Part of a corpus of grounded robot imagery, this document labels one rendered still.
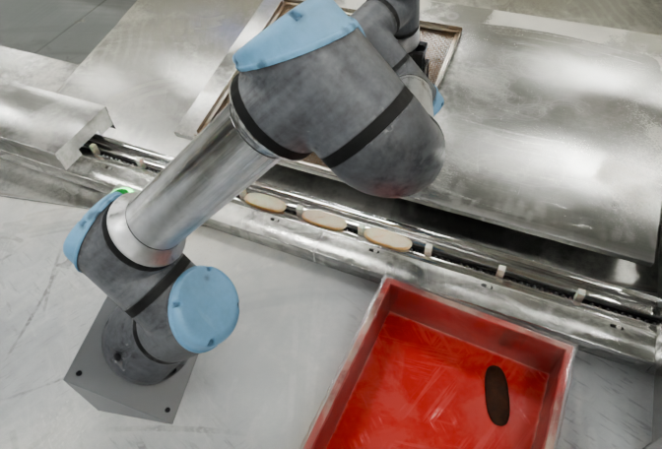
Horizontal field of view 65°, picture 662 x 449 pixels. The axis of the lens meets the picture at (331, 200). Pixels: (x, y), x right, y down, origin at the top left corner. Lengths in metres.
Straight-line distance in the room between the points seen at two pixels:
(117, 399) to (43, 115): 0.77
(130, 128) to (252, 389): 0.80
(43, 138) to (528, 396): 1.16
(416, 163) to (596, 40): 0.96
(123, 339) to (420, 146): 0.58
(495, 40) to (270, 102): 0.95
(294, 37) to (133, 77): 1.21
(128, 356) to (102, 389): 0.07
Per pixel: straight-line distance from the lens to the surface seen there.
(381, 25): 0.91
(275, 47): 0.49
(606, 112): 1.28
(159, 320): 0.79
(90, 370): 0.94
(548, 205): 1.11
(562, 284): 1.06
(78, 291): 1.18
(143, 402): 0.96
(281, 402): 0.95
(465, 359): 0.98
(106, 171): 1.32
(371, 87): 0.50
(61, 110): 1.46
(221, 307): 0.79
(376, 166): 0.51
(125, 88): 1.64
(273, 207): 1.12
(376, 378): 0.95
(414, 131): 0.51
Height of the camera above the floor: 1.70
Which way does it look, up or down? 49 degrees down
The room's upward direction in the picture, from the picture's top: 5 degrees counter-clockwise
